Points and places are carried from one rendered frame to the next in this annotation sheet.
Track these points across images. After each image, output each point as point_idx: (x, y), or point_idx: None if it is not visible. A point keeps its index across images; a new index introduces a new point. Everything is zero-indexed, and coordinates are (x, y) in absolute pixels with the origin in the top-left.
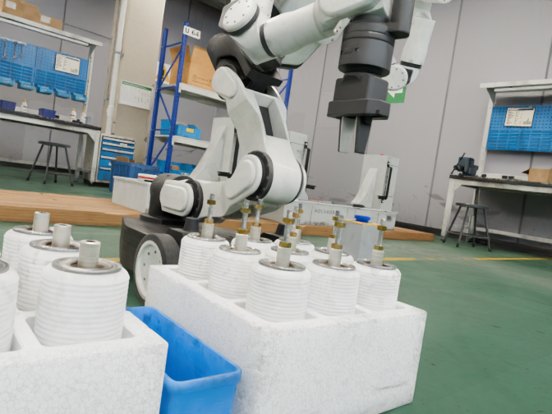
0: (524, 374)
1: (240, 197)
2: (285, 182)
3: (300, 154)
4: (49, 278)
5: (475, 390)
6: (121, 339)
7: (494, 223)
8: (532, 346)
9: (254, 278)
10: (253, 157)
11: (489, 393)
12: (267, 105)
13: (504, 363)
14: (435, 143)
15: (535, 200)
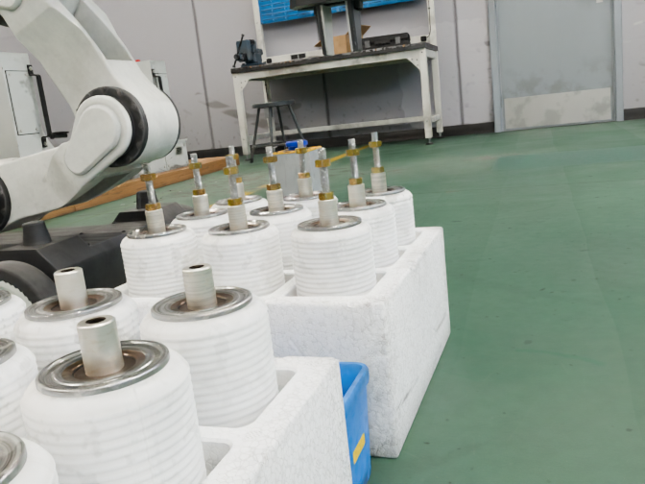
0: (494, 264)
1: (101, 166)
2: (162, 125)
3: (26, 86)
4: (197, 337)
5: (479, 297)
6: (294, 378)
7: (297, 119)
8: (466, 236)
9: (314, 252)
10: (106, 98)
11: (492, 294)
12: (72, 12)
13: (467, 262)
14: (192, 29)
15: (336, 79)
